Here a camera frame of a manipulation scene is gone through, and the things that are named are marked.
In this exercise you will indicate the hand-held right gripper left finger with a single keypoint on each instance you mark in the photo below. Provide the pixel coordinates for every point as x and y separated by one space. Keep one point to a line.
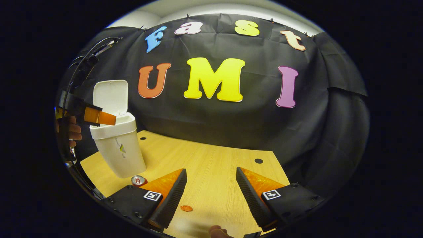
172 198

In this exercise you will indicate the wooden desktop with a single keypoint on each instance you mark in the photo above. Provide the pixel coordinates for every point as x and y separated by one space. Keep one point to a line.
211 172

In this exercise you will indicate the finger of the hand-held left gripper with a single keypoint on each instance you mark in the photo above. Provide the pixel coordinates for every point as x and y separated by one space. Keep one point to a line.
94 115

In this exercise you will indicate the red pop can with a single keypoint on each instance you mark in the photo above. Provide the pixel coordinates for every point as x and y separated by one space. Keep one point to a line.
138 180

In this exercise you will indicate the white desktop garbage bin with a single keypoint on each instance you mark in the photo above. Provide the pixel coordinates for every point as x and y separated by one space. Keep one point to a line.
119 148

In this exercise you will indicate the orange paper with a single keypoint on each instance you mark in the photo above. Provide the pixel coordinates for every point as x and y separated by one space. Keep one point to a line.
186 208

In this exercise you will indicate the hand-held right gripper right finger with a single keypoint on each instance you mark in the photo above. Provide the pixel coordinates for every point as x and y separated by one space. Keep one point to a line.
252 198

